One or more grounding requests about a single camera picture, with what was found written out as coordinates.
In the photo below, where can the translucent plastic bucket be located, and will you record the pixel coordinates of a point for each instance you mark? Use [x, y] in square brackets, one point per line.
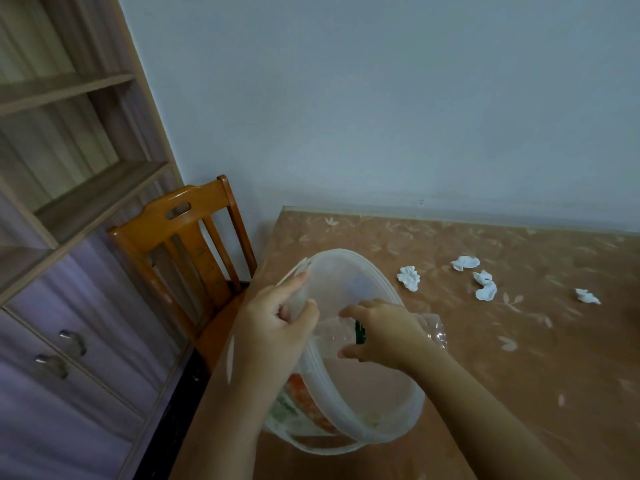
[370, 389]

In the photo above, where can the person's left forearm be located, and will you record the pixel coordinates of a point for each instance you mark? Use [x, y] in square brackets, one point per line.
[225, 434]

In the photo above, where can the person's right forearm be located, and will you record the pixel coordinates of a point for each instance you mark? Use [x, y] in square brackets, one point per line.
[485, 424]

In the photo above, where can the person's left hand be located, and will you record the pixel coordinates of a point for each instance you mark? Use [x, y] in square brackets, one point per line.
[260, 339]

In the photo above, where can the green label plastic bottle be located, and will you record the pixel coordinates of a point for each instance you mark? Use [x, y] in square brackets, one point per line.
[434, 332]

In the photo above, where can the person's right hand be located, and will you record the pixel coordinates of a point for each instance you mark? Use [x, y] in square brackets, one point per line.
[390, 334]

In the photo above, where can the brown floral table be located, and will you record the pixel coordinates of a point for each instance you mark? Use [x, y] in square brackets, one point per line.
[525, 369]

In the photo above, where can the wood and purple cabinet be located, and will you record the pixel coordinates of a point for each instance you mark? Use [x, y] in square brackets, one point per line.
[100, 194]

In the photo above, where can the orange wooden chair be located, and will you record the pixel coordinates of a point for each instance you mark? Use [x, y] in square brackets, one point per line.
[145, 229]

